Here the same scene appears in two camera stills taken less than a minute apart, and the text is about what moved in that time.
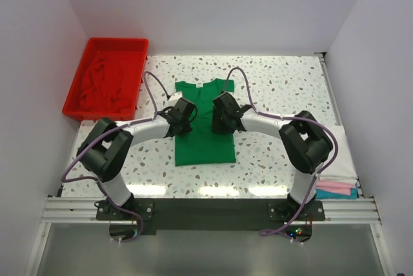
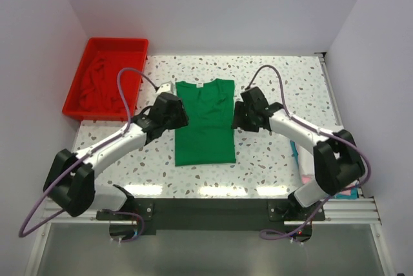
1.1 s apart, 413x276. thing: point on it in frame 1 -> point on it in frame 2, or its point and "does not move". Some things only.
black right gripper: x=220 y=126 -> x=239 y=116
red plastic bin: x=108 y=84 does not move
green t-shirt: x=201 y=145 does not move
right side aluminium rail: x=333 y=104 does not move
